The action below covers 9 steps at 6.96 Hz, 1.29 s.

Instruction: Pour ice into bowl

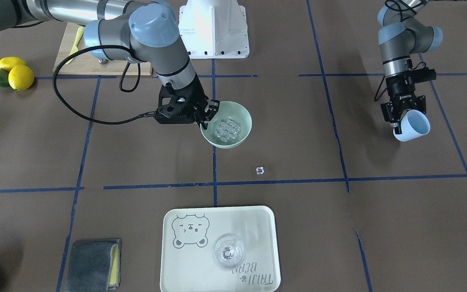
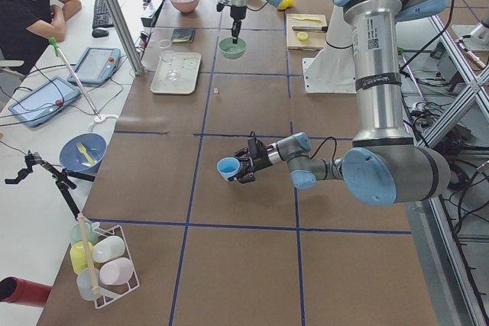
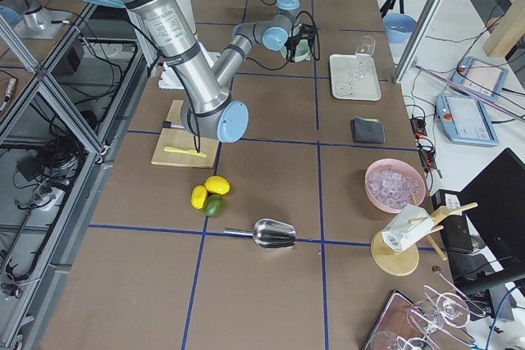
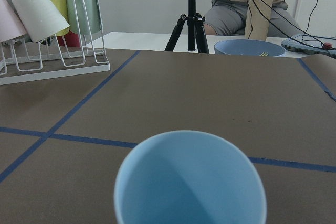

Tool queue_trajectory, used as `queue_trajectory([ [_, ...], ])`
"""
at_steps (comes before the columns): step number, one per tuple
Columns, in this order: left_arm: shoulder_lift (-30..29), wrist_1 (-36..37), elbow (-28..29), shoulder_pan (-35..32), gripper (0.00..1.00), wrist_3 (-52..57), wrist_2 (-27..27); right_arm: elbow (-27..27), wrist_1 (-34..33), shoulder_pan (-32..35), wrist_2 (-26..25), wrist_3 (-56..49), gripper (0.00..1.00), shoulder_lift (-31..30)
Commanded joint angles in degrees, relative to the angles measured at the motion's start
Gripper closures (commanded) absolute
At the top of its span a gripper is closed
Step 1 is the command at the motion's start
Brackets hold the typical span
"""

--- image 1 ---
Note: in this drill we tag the cream bear tray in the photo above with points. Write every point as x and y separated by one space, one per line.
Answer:
187 260

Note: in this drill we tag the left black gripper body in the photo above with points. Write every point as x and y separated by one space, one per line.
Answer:
400 90

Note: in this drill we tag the spilled ice cube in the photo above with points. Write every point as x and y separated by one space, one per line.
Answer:
260 170

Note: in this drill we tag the light green bowl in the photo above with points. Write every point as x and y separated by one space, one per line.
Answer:
229 127

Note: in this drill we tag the clear wine glass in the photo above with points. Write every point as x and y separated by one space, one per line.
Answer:
229 251

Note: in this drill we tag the wooden cutting board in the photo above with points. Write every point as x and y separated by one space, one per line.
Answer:
85 64

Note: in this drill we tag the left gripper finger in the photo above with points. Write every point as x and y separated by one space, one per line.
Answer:
397 128
421 104

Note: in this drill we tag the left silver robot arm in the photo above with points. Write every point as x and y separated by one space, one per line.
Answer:
400 36

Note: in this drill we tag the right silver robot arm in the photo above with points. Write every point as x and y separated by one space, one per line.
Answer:
130 31

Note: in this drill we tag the grey folded cloth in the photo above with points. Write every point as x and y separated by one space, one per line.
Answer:
94 266

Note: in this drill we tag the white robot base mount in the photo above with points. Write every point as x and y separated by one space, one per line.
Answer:
214 29

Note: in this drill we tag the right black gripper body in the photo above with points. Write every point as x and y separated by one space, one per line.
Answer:
196 100

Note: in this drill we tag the light blue plastic cup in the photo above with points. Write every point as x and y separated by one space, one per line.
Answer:
413 125

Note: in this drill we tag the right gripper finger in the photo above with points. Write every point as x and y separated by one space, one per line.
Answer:
202 125
210 109

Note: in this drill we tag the yellow lemon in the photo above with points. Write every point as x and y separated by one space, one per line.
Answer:
21 77
8 63

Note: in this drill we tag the yellow plastic knife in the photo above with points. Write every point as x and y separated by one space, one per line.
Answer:
77 39

